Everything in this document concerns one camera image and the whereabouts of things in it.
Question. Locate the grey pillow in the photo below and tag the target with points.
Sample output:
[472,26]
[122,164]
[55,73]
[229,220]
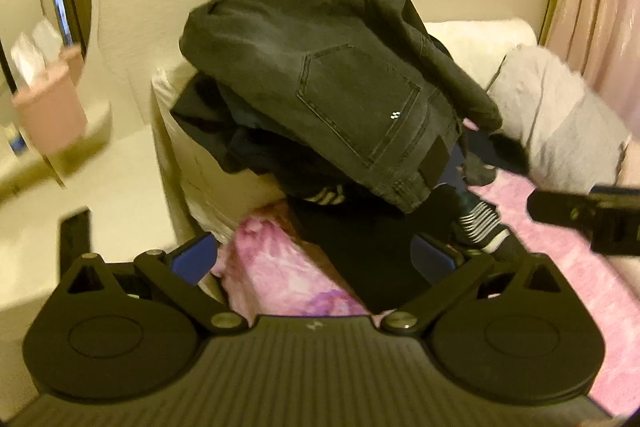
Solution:
[560,117]

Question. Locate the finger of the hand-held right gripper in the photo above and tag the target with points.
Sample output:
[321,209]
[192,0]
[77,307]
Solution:
[557,207]

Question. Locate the navy garment with striped cuffs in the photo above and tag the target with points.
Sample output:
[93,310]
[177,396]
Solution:
[250,152]

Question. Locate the black folded garment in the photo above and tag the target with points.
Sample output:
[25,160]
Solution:
[360,252]

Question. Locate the pink rose blanket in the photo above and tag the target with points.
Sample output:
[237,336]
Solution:
[280,267]

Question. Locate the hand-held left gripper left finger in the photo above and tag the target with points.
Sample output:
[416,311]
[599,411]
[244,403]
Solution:
[192,257]

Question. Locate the white plastic bags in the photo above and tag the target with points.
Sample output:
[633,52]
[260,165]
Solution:
[35,52]

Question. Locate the dark sock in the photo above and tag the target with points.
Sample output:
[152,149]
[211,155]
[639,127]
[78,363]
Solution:
[492,157]

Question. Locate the white side table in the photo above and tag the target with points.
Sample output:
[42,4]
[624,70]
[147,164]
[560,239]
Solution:
[60,167]

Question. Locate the cream pillow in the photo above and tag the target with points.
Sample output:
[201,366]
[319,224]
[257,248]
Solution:
[220,187]
[475,42]

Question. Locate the dark grey jeans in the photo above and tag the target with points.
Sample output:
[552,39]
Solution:
[310,72]

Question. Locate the pink cup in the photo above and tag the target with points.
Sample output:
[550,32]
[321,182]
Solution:
[50,112]

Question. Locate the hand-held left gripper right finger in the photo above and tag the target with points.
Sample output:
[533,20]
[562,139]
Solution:
[431,259]

